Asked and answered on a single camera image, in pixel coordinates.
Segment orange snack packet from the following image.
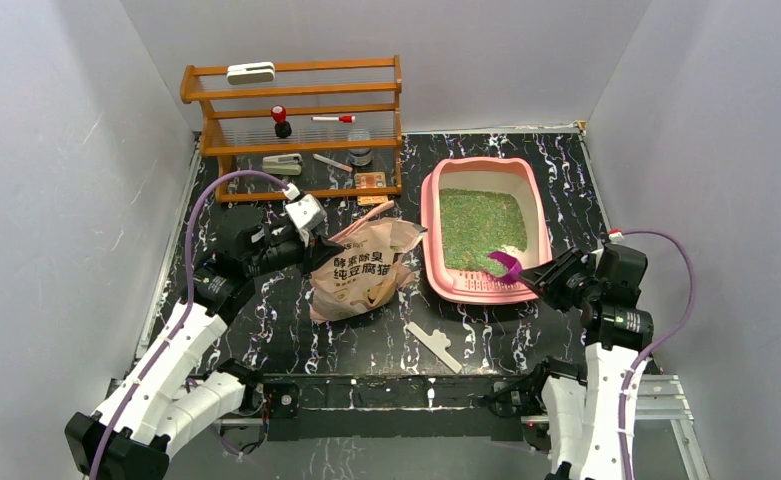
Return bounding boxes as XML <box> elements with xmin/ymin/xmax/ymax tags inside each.
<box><xmin>354</xmin><ymin>172</ymin><xmax>389</xmax><ymax>206</ymax></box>

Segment orange wooden shelf rack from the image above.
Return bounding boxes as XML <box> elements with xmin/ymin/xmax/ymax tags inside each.
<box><xmin>179</xmin><ymin>56</ymin><xmax>404</xmax><ymax>198</ymax></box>

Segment grey bag sealing clip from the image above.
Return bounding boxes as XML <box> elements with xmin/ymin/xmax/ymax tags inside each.
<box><xmin>405</xmin><ymin>321</ymin><xmax>462</xmax><ymax>374</ymax></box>

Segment cat litter bag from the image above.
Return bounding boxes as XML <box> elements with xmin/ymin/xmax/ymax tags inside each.
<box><xmin>309</xmin><ymin>201</ymin><xmax>427</xmax><ymax>324</ymax></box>

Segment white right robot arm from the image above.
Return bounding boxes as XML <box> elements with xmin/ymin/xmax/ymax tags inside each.
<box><xmin>482</xmin><ymin>243</ymin><xmax>654</xmax><ymax>479</ymax></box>

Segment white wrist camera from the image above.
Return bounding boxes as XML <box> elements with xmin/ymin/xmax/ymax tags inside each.
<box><xmin>591</xmin><ymin>228</ymin><xmax>624</xmax><ymax>264</ymax></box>
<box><xmin>282</xmin><ymin>183</ymin><xmax>327</xmax><ymax>246</ymax></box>

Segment small glass jar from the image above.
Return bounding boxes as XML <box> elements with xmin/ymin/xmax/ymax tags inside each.
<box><xmin>347</xmin><ymin>129</ymin><xmax>373</xmax><ymax>168</ymax></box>

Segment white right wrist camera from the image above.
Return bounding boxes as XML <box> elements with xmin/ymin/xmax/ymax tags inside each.
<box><xmin>591</xmin><ymin>228</ymin><xmax>624</xmax><ymax>264</ymax></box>

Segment purple litter scoop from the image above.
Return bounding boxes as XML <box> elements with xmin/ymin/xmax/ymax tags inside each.
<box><xmin>487</xmin><ymin>251</ymin><xmax>523</xmax><ymax>285</ymax></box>

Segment red white marker pen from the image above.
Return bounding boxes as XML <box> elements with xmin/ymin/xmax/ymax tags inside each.
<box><xmin>311</xmin><ymin>115</ymin><xmax>356</xmax><ymax>124</ymax></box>

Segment grey stapler lower shelf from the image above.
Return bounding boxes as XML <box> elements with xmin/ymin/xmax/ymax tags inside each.
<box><xmin>261</xmin><ymin>153</ymin><xmax>303</xmax><ymax>176</ymax></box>

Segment red black stamp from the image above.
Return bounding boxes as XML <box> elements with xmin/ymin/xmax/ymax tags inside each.
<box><xmin>270</xmin><ymin>105</ymin><xmax>292</xmax><ymax>139</ymax></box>

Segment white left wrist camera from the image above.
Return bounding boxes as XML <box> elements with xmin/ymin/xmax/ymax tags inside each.
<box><xmin>282</xmin><ymin>183</ymin><xmax>327</xmax><ymax>246</ymax></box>

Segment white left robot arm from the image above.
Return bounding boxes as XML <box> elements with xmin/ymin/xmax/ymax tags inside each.
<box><xmin>64</xmin><ymin>195</ymin><xmax>343</xmax><ymax>479</ymax></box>

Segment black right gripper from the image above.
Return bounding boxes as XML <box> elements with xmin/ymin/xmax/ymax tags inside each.
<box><xmin>518</xmin><ymin>245</ymin><xmax>602</xmax><ymax>312</ymax></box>

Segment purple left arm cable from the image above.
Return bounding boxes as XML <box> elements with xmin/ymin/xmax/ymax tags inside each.
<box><xmin>87</xmin><ymin>170</ymin><xmax>299</xmax><ymax>480</ymax></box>

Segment pink cat litter box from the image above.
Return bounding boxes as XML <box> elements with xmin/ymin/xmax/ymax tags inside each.
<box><xmin>420</xmin><ymin>157</ymin><xmax>553</xmax><ymax>305</ymax></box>

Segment white stapler on top shelf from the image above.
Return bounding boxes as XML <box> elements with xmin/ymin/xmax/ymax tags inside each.
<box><xmin>226</xmin><ymin>61</ymin><xmax>276</xmax><ymax>85</ymax></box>

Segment white pen on shelf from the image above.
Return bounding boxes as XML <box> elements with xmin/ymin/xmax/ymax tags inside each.
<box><xmin>312</xmin><ymin>153</ymin><xmax>353</xmax><ymax>173</ymax></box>

